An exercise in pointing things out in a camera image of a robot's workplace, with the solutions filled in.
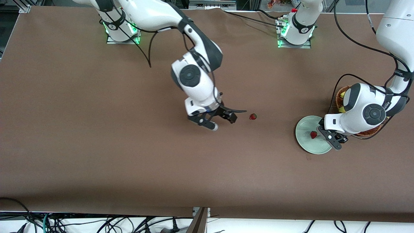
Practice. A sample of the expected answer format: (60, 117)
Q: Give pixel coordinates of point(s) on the brown woven basket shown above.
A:
(338, 102)

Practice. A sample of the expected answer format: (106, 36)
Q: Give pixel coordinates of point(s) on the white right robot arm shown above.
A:
(190, 76)

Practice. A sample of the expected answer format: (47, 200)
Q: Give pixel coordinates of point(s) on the pale green round plate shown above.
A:
(305, 139)

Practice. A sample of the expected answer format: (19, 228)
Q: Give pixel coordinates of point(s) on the grey metal frame box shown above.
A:
(212, 5)

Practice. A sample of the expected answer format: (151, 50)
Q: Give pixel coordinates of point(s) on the colourful toy pile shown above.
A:
(273, 4)

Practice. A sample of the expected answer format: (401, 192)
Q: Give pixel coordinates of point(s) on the red strawberry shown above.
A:
(253, 116)
(313, 134)

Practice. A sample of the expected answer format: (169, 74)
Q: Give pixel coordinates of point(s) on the aluminium table frame profile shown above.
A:
(200, 221)

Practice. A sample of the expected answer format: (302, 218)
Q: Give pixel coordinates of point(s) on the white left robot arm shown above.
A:
(372, 113)

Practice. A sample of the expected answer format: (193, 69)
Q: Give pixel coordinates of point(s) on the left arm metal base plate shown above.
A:
(305, 46)

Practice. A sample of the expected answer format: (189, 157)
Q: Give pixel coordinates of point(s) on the yellow banana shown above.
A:
(341, 110)
(342, 94)

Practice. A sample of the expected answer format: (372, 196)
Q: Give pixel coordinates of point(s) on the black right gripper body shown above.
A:
(222, 111)

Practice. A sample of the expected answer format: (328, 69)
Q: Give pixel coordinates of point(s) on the aluminium corner profile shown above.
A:
(25, 9)

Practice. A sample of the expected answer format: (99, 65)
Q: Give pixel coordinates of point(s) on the table cover sheet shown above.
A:
(129, 145)

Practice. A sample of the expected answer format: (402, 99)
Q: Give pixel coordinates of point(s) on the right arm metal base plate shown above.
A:
(129, 41)

